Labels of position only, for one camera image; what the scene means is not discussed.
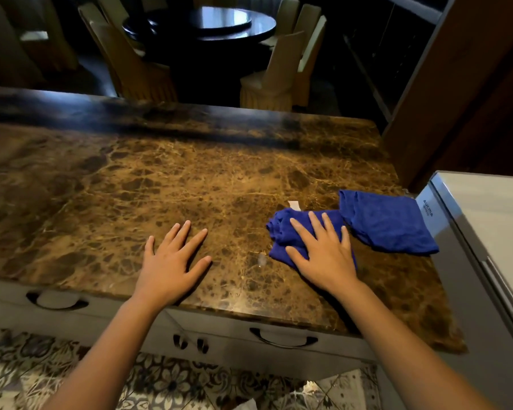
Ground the person's right hand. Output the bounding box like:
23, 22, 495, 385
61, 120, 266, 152
285, 211, 362, 295

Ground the blue cloth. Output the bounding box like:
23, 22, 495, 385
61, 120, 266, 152
266, 201, 359, 271
338, 190, 439, 256

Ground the folded blue cloth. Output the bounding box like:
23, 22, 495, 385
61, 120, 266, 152
338, 190, 439, 256

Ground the dark round dining table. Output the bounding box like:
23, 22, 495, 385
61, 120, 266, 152
122, 6, 278, 105

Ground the silver freezer handle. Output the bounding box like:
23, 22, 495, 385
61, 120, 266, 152
481, 256, 513, 314

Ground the white drawer cabinet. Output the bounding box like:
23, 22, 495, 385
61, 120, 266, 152
0, 277, 377, 381

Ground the black drawer handle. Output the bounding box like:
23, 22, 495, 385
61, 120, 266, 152
26, 291, 89, 311
249, 327, 319, 350

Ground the person's left forearm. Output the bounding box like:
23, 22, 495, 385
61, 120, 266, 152
43, 296, 166, 410

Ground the white chest freezer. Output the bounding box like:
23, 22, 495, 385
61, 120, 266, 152
375, 171, 513, 410

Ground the person's right forearm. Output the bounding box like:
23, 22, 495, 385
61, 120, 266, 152
327, 279, 496, 410

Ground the dark glass sideboard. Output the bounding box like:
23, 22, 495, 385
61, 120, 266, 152
341, 0, 449, 123

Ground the brown wooden door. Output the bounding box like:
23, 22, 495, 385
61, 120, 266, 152
382, 0, 513, 193

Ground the beige dining chair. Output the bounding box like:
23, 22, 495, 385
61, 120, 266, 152
261, 0, 301, 48
239, 31, 306, 112
97, 0, 131, 32
89, 21, 178, 104
293, 3, 322, 44
77, 2, 109, 36
292, 15, 327, 108

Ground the person's left hand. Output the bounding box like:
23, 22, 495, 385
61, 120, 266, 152
130, 220, 213, 313

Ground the dark round turntable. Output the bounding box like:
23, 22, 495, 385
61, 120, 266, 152
192, 7, 253, 35

